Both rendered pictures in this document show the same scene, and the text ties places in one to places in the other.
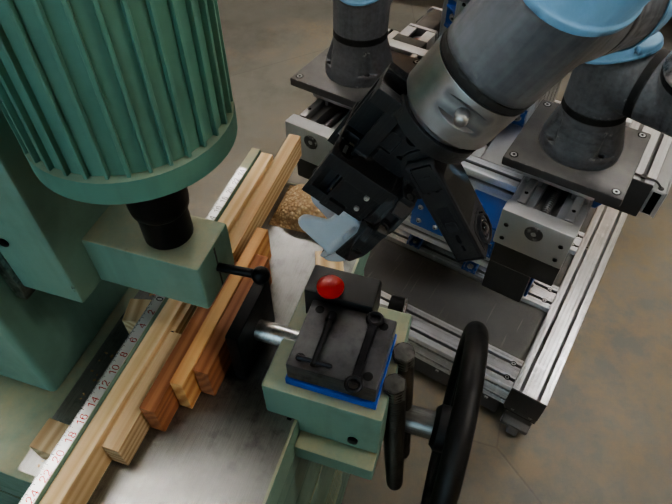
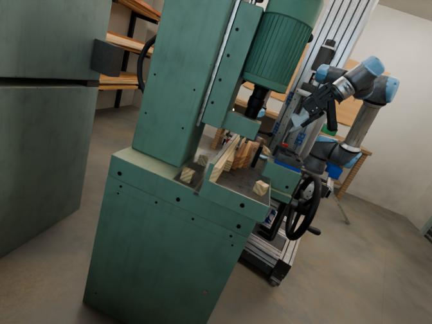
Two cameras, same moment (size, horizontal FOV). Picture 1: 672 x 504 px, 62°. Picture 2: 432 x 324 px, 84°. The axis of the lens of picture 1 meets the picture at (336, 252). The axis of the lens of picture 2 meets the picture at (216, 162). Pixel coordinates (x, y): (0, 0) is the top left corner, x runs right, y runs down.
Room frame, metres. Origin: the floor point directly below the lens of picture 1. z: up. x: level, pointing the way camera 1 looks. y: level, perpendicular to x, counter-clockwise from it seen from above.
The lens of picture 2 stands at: (-0.53, 0.43, 1.21)
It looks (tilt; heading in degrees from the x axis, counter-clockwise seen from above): 21 degrees down; 348
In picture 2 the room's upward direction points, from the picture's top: 21 degrees clockwise
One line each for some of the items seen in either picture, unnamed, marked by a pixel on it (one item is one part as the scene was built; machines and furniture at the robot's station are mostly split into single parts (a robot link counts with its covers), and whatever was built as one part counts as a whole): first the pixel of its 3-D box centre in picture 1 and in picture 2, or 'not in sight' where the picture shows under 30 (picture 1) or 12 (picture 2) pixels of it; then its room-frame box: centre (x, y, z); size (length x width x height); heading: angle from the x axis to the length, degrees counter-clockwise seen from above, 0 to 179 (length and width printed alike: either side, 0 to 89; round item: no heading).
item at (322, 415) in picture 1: (339, 367); (279, 172); (0.33, 0.00, 0.91); 0.15 x 0.14 x 0.09; 162
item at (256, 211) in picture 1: (225, 265); (238, 147); (0.48, 0.15, 0.92); 0.54 x 0.02 x 0.04; 162
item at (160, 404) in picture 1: (197, 339); (239, 155); (0.36, 0.17, 0.92); 0.22 x 0.02 x 0.05; 162
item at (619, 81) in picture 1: (615, 68); (324, 146); (0.86, -0.47, 0.98); 0.13 x 0.12 x 0.14; 45
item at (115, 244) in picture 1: (163, 255); (240, 126); (0.41, 0.19, 1.03); 0.14 x 0.07 x 0.09; 72
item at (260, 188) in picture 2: not in sight; (260, 188); (0.13, 0.13, 0.92); 0.03 x 0.03 x 0.03; 50
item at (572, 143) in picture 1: (587, 123); (314, 162); (0.86, -0.47, 0.87); 0.15 x 0.15 x 0.10
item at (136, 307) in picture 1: (142, 316); (202, 160); (0.47, 0.28, 0.82); 0.04 x 0.04 x 0.03; 86
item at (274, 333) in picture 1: (275, 334); (264, 157); (0.35, 0.07, 0.95); 0.09 x 0.07 x 0.09; 162
